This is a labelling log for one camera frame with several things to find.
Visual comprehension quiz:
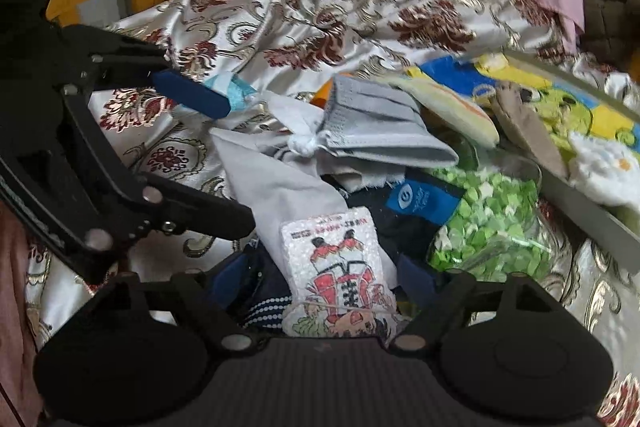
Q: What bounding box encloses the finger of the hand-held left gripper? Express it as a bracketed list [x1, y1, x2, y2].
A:
[135, 177, 257, 242]
[65, 24, 232, 121]

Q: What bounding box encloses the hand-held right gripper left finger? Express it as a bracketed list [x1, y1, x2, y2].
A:
[117, 257, 256, 354]

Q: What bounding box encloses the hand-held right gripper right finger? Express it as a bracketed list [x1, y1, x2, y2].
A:
[387, 254, 553, 355]

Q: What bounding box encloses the clear plastic bag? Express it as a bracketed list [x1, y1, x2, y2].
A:
[207, 71, 321, 158]

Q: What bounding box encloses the grey face mask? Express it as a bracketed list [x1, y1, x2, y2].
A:
[322, 74, 461, 168]

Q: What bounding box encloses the navy white dotted sock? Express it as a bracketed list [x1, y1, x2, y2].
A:
[240, 247, 296, 333]

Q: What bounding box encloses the navy cloth with blue label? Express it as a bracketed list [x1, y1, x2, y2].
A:
[345, 167, 466, 258]

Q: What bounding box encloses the cartoon print tissue pack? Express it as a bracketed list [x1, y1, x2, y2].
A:
[280, 207, 401, 338]

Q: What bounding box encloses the bag of green paper stars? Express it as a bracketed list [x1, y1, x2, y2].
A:
[425, 157, 551, 284]

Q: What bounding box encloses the orange cloth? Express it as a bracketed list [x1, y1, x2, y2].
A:
[312, 79, 337, 106]

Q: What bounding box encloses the floral satin bedspread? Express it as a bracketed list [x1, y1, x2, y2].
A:
[25, 0, 640, 427]

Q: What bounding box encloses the pink garment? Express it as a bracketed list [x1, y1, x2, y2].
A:
[0, 202, 38, 427]

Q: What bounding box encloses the cream striped pouch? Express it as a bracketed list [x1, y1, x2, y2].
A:
[380, 67, 501, 148]

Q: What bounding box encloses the brown cloth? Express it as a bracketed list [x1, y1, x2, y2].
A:
[490, 82, 571, 180]

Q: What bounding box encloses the white flower cloth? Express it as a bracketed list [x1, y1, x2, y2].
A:
[567, 132, 640, 208]

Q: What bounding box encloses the yellow blue cartoon towel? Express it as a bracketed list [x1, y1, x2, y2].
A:
[420, 54, 640, 152]

